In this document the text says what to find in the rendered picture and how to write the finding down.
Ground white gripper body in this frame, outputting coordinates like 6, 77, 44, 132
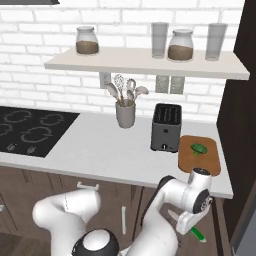
175, 209, 209, 236

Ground brown wooden cutting board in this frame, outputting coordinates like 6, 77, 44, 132
177, 134, 222, 177

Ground green broccoli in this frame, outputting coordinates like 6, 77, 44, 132
189, 142, 209, 158

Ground brown cupboard door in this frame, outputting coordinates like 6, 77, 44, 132
99, 185, 145, 248

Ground brown drawer front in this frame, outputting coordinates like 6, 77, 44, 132
54, 172, 143, 214

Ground dark grey toaster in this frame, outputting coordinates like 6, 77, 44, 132
150, 102, 183, 154

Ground tall dark brown cabinet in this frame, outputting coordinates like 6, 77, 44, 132
216, 0, 256, 239

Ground grey utensil pot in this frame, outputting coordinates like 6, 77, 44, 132
114, 99, 137, 130

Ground grey ladle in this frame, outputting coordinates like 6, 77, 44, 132
133, 85, 150, 101

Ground grey spoon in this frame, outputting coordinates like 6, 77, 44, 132
106, 82, 122, 103

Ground metal whisk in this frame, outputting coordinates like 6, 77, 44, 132
113, 73, 126, 102

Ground brown cupboard run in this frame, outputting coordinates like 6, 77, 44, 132
0, 165, 63, 241

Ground glass jar with brown contents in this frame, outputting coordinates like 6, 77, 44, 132
74, 25, 100, 56
166, 28, 195, 63

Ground black hob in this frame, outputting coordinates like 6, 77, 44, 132
0, 105, 81, 159

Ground clear drinking glass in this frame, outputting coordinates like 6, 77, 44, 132
204, 22, 229, 62
150, 21, 170, 60

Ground dark range hood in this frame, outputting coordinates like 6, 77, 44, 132
0, 0, 61, 6

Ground white cupboard door handle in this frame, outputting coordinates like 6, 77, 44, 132
120, 205, 128, 236

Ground white drawer handle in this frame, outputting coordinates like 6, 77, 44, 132
76, 181, 100, 191

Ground grey wall outlet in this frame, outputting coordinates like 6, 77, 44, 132
154, 74, 171, 95
169, 75, 186, 95

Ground beige wall shelf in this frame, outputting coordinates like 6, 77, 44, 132
43, 46, 251, 81

